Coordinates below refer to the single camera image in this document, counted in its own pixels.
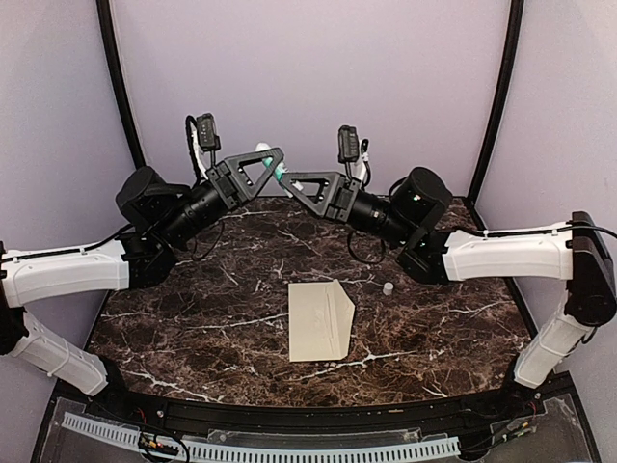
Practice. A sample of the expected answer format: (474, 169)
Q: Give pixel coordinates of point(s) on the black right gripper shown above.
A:
(335, 202)

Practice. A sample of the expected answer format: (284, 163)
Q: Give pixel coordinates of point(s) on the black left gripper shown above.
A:
(231, 182)

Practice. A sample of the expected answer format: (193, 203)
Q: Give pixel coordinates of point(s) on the green white glue stick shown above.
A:
(279, 171)

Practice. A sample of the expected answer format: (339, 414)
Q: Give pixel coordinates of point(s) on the white glue stick cap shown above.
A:
(388, 288)

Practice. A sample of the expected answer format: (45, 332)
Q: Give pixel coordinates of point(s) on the cream paper envelope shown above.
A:
(320, 318)

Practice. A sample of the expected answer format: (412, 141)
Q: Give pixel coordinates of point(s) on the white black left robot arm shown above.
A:
(162, 218)

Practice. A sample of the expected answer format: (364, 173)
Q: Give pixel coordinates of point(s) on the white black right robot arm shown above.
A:
(573, 252)

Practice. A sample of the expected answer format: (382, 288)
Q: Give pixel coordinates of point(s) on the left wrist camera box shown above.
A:
(208, 138)

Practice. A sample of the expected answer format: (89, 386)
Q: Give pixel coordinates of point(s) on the black front rail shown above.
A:
(198, 418)

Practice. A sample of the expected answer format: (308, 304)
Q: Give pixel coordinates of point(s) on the white slotted cable duct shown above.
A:
(236, 446)

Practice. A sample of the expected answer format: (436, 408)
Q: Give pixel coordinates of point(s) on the black right frame post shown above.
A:
(506, 68)

